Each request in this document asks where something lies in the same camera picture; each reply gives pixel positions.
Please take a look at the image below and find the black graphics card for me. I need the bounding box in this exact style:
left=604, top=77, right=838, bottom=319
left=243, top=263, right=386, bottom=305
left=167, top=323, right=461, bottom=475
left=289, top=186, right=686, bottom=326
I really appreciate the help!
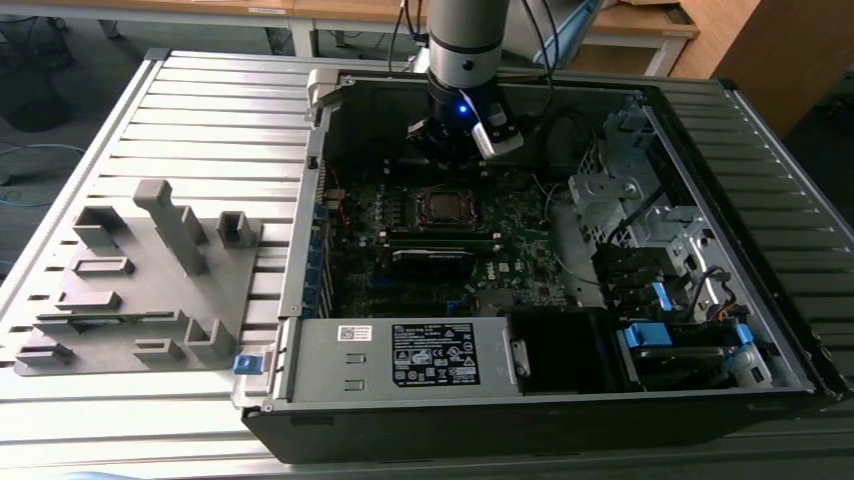
left=389, top=247, right=478, bottom=287

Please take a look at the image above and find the green RAM stick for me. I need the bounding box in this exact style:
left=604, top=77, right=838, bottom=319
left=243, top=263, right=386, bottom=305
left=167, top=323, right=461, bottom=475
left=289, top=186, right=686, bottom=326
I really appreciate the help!
left=70, top=314, right=135, bottom=334

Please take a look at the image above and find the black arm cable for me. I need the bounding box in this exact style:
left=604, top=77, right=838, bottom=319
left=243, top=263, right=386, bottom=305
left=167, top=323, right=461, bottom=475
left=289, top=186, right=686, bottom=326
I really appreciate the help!
left=389, top=0, right=429, bottom=71
left=520, top=0, right=560, bottom=131

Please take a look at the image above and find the black PC case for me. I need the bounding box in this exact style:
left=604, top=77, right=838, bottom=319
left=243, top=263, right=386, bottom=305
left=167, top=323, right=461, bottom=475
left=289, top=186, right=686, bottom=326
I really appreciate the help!
left=230, top=67, right=854, bottom=466

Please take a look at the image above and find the blue drive latch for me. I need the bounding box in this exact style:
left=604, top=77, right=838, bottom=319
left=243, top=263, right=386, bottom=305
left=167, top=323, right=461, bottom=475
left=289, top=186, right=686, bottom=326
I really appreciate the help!
left=618, top=322, right=673, bottom=350

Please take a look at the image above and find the grey chipset heatsink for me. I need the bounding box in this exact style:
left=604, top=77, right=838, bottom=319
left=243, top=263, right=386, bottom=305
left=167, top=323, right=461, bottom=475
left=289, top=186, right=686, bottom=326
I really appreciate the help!
left=478, top=287, right=517, bottom=312

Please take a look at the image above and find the green motherboard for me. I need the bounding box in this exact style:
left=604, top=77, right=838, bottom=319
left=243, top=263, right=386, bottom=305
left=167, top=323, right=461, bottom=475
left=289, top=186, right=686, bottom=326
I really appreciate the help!
left=311, top=167, right=593, bottom=321

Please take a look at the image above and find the grey parts rack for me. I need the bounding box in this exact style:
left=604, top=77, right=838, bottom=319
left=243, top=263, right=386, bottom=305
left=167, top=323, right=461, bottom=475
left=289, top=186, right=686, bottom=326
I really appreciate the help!
left=11, top=178, right=269, bottom=377

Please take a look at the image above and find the silver green CPU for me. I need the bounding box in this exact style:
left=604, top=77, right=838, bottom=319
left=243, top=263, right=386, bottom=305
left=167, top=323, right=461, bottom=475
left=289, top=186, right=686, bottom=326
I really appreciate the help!
left=429, top=191, right=471, bottom=220

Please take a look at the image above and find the wooden desk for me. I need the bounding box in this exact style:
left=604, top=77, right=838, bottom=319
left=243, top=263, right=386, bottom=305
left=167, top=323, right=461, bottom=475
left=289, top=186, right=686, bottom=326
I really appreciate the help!
left=293, top=0, right=701, bottom=77
left=0, top=0, right=299, bottom=56

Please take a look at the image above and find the wooden cabinet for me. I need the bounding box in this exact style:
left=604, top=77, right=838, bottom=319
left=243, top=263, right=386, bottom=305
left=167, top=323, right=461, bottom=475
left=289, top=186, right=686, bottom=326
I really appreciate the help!
left=670, top=0, right=854, bottom=139

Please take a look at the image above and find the silver metal drive cage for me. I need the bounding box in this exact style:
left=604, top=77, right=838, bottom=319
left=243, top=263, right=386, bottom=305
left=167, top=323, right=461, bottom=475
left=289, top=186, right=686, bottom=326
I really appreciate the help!
left=566, top=97, right=742, bottom=321

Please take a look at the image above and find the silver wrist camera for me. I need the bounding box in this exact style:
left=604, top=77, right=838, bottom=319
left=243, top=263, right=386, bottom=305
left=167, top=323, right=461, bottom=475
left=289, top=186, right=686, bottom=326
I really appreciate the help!
left=470, top=102, right=528, bottom=160

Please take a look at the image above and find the grey power supply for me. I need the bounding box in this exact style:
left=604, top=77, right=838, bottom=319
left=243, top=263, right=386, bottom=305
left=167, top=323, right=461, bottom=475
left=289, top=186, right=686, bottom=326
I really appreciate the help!
left=285, top=315, right=528, bottom=402

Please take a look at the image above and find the black hard disk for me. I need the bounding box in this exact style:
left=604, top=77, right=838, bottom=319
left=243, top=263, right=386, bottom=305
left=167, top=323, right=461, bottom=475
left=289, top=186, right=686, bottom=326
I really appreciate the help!
left=630, top=347, right=733, bottom=392

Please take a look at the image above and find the black office chair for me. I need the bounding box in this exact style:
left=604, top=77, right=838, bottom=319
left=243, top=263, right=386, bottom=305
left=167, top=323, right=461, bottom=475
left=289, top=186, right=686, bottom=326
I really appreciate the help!
left=0, top=14, right=79, bottom=134

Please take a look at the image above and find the metal socket cover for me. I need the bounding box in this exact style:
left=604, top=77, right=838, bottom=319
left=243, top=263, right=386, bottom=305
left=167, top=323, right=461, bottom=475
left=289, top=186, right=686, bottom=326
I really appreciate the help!
left=413, top=186, right=486, bottom=227

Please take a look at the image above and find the CPU socket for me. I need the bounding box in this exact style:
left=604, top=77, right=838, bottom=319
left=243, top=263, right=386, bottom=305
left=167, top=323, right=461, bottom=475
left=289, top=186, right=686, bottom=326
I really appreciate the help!
left=410, top=184, right=487, bottom=229

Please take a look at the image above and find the pale blue teach pendant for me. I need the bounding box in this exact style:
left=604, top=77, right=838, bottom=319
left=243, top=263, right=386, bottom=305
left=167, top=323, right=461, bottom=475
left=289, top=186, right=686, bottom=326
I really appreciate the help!
left=530, top=0, right=602, bottom=64

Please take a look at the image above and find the blue drive carrier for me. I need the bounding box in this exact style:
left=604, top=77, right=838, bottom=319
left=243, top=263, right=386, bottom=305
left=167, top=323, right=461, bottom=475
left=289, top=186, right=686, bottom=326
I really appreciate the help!
left=726, top=323, right=760, bottom=371
left=648, top=281, right=674, bottom=312

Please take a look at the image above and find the black RAM slot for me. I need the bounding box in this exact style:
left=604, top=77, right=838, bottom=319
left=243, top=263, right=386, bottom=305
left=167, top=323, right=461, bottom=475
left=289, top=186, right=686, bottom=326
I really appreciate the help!
left=385, top=228, right=499, bottom=239
left=386, top=236, right=501, bottom=250

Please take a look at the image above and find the blue floor cable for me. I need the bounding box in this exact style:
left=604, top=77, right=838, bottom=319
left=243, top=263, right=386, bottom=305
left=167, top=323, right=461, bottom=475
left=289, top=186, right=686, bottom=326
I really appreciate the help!
left=0, top=142, right=89, bottom=209

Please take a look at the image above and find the coloured wire bundle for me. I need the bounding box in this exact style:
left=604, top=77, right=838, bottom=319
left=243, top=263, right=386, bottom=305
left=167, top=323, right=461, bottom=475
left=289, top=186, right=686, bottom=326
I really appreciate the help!
left=706, top=299, right=746, bottom=324

